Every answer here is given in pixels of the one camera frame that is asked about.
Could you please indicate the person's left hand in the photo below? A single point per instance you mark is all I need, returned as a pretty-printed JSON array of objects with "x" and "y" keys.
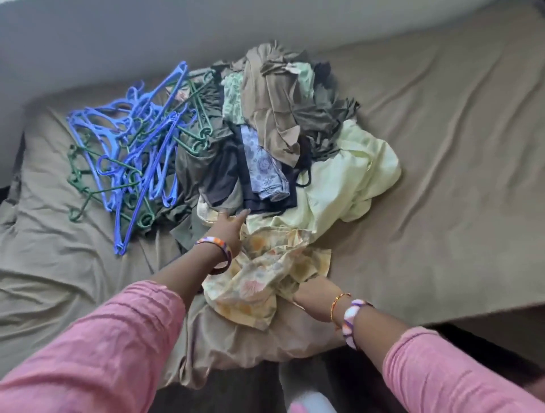
[{"x": 226, "y": 230}]

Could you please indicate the person's right hand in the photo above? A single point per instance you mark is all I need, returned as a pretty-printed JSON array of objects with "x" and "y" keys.
[{"x": 319, "y": 298}]

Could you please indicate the mint patterned clothes item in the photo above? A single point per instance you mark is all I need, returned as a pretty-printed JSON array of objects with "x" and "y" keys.
[{"x": 232, "y": 98}]

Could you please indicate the olive green t-shirt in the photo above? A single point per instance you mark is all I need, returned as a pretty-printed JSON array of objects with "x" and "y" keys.
[{"x": 328, "y": 115}]

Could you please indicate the person's right forearm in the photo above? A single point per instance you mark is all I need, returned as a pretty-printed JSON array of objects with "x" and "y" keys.
[{"x": 379, "y": 336}]

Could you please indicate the striped orange purple bangle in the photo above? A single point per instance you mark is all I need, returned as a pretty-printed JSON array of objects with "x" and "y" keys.
[{"x": 217, "y": 245}]

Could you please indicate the striped white purple bangle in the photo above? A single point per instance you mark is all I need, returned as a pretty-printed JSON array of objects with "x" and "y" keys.
[{"x": 351, "y": 319}]

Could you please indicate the beige garment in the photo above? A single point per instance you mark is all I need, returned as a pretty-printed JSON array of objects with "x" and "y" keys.
[{"x": 272, "y": 102}]

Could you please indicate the olive green button shirt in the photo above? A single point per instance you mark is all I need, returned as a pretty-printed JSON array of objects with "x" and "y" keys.
[{"x": 192, "y": 170}]

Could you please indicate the light yellow shirt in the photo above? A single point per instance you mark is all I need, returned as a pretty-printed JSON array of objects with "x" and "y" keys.
[{"x": 358, "y": 174}]

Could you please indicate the bed with beige sheet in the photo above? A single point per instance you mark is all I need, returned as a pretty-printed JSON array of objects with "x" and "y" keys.
[{"x": 460, "y": 170}]

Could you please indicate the yellow floral dress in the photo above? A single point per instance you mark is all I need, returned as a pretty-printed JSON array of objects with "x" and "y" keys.
[{"x": 264, "y": 281}]

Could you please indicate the navy blue shorts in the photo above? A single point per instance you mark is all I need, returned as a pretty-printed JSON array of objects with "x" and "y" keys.
[{"x": 226, "y": 183}]

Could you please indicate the blue floral patterned garment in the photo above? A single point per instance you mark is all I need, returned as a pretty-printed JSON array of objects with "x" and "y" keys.
[{"x": 264, "y": 166}]

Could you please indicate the pile of blue hangers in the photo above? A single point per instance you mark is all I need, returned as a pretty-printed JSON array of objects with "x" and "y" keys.
[{"x": 157, "y": 157}]

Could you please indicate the person's left forearm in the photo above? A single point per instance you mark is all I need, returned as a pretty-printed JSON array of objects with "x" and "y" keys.
[{"x": 183, "y": 277}]

